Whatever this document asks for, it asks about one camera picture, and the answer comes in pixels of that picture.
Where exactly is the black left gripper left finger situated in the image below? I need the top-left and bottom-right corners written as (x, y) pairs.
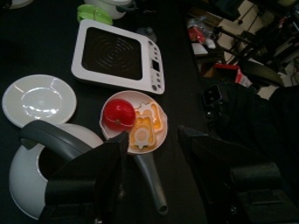
top-left (38, 130), bottom-right (130, 224)

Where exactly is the small grey shaker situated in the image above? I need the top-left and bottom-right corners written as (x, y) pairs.
top-left (134, 26), bottom-right (157, 43)

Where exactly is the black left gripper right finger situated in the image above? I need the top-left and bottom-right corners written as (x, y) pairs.
top-left (177, 125), bottom-right (299, 224)

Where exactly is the green plastic toy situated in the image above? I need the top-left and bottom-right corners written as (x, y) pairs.
top-left (76, 3), bottom-right (114, 26)

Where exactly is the black chair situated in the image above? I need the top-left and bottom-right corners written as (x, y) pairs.
top-left (237, 58), bottom-right (285, 88)

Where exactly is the red bag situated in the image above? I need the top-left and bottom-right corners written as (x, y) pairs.
top-left (186, 25), bottom-right (208, 44)

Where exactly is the red toy tomato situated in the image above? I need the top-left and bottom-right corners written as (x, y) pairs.
top-left (102, 98), bottom-right (136, 131)

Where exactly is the white toy teapot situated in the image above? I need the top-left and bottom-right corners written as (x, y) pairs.
top-left (82, 0), bottom-right (137, 20)

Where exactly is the toy fried egg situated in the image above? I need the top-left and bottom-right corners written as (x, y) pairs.
top-left (126, 101), bottom-right (164, 152)

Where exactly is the red box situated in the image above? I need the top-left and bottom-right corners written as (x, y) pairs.
top-left (212, 63), bottom-right (253, 88)

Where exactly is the white kettle grey handle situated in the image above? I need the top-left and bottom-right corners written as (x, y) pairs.
top-left (7, 119), bottom-right (105, 221)

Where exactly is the white paper sheet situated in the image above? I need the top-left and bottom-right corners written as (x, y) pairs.
top-left (190, 43), bottom-right (209, 56)

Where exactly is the plain white plate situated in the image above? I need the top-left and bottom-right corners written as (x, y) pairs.
top-left (1, 73), bottom-right (78, 129)

